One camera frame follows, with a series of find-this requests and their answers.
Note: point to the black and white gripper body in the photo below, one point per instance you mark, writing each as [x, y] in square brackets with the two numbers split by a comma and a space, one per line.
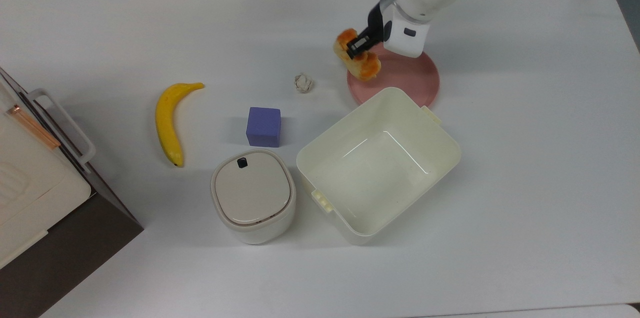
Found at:
[406, 33]

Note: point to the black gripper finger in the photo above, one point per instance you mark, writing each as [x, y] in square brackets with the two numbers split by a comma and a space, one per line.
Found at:
[360, 44]

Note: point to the orange glazed bread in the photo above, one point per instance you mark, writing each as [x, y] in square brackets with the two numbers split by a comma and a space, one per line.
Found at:
[364, 65]

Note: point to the pink round plate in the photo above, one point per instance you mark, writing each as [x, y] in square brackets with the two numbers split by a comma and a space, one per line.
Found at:
[405, 80]

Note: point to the crumpled white paper ball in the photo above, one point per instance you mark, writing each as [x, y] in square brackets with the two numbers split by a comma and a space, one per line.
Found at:
[303, 83]

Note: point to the cream plastic storage bin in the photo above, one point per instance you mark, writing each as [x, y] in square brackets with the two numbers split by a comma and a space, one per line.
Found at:
[380, 168]

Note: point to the purple foam cube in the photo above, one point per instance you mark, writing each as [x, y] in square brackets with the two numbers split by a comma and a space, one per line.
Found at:
[263, 127]

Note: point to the small white lidded trash can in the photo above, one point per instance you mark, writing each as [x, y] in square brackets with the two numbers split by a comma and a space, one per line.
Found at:
[252, 195]

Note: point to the yellow banana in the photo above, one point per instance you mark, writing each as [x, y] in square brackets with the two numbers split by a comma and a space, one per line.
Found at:
[166, 123]

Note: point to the white and brown microwave oven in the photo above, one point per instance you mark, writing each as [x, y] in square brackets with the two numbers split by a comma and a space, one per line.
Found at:
[40, 218]

